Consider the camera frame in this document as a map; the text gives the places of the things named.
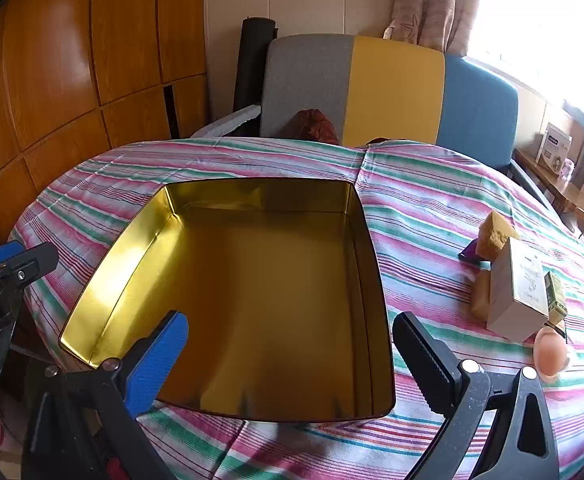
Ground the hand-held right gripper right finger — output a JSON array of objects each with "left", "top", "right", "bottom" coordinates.
[{"left": 393, "top": 311, "right": 560, "bottom": 480}]

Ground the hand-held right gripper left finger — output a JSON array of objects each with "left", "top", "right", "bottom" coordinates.
[{"left": 22, "top": 310, "right": 190, "bottom": 480}]

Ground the large yellow sponge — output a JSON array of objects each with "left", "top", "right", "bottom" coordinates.
[{"left": 470, "top": 269, "right": 496, "bottom": 321}]

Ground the gold metal tin box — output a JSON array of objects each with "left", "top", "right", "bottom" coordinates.
[{"left": 59, "top": 177, "right": 397, "bottom": 422}]

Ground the white cream carton box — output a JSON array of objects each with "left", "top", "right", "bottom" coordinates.
[{"left": 486, "top": 236, "right": 554, "bottom": 344}]

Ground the purple foil packet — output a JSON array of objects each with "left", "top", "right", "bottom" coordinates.
[{"left": 457, "top": 241, "right": 494, "bottom": 264}]

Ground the small green cream box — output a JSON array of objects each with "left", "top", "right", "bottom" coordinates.
[{"left": 543, "top": 270, "right": 569, "bottom": 327}]

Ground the small yellow sponge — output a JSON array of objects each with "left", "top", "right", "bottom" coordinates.
[{"left": 478, "top": 210, "right": 522, "bottom": 262}]

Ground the striped pink green tablecloth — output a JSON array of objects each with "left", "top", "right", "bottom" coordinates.
[{"left": 9, "top": 137, "right": 584, "bottom": 480}]

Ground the wooden wardrobe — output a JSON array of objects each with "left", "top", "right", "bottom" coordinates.
[{"left": 0, "top": 0, "right": 211, "bottom": 243}]

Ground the wooden side table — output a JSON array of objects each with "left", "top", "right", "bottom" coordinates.
[{"left": 513, "top": 147, "right": 584, "bottom": 237}]

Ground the white chair armrest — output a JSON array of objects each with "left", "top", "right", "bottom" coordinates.
[{"left": 191, "top": 104, "right": 263, "bottom": 139}]

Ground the white printed cardboard box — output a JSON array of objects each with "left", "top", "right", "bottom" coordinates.
[{"left": 535, "top": 121, "right": 574, "bottom": 177}]

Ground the dark red cushion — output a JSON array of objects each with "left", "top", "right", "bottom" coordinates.
[{"left": 293, "top": 108, "right": 341, "bottom": 146}]

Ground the grey yellow blue chair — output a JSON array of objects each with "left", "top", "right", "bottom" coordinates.
[{"left": 259, "top": 34, "right": 558, "bottom": 211}]

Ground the black rolled mat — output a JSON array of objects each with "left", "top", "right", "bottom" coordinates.
[{"left": 233, "top": 16, "right": 279, "bottom": 137}]

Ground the beige patterned curtain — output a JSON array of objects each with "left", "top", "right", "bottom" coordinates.
[{"left": 384, "top": 0, "right": 488, "bottom": 54}]

